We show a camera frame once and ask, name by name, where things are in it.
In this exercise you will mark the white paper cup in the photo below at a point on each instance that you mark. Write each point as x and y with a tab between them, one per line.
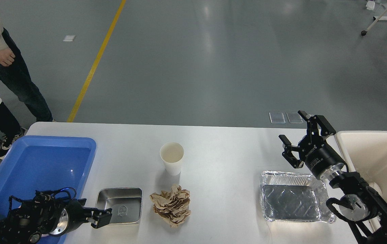
172	155

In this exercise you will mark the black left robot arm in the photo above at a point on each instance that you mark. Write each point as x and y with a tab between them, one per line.
50	212

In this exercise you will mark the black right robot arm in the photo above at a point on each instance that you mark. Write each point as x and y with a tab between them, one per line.
361	206

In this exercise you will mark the person in beige sweater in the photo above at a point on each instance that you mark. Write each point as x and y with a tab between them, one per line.
6	78

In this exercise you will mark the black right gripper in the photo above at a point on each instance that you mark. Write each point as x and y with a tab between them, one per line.
320	158

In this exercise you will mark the right clear floor plate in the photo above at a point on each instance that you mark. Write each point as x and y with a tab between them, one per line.
294	118

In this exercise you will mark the blue plastic tray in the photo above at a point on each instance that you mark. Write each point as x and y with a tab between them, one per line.
45	163

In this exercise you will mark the stainless steel rectangular tray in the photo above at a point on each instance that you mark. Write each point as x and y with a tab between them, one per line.
125	202

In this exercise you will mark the crumpled brown paper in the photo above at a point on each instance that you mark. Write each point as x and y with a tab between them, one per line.
172	205

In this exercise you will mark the clear floor plate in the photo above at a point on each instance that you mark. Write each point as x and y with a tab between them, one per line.
294	118
277	118

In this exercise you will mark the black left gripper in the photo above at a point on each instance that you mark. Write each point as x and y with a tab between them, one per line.
75	214

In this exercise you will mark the aluminium foil tray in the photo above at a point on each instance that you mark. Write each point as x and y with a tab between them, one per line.
293	197

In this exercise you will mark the left clear floor plate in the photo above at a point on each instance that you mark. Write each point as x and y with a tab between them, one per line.
277	118

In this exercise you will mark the beige plastic bin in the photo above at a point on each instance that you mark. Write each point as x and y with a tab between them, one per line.
366	153

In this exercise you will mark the person left hand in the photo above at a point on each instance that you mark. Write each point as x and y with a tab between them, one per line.
7	57

